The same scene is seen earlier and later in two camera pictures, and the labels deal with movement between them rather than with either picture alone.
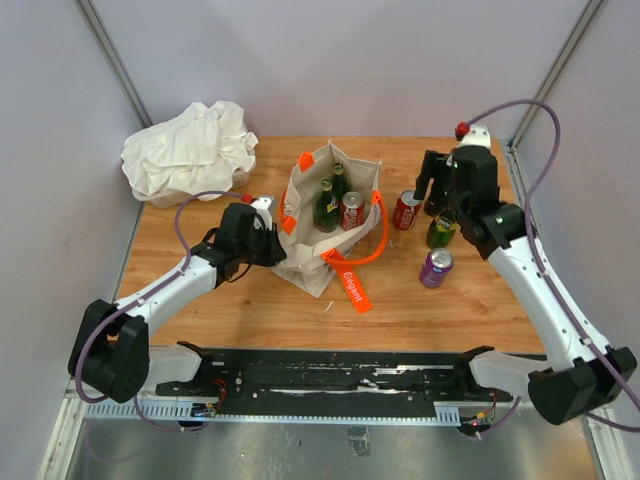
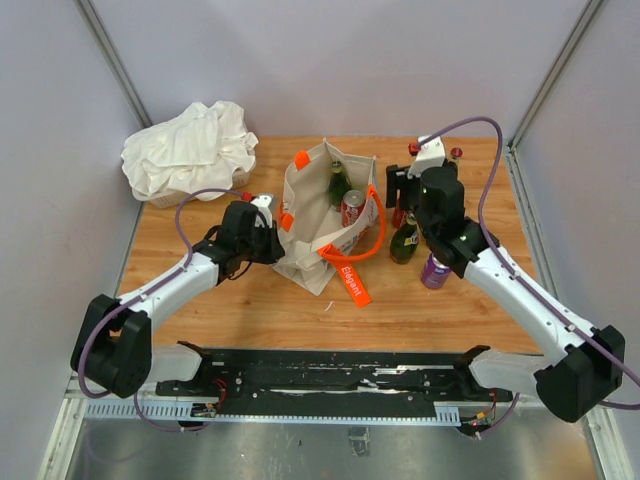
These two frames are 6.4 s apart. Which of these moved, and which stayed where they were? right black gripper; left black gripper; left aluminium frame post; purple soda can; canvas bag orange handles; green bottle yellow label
Moved: right black gripper; green bottle yellow label
Stayed: left aluminium frame post; left black gripper; canvas bag orange handles; purple soda can
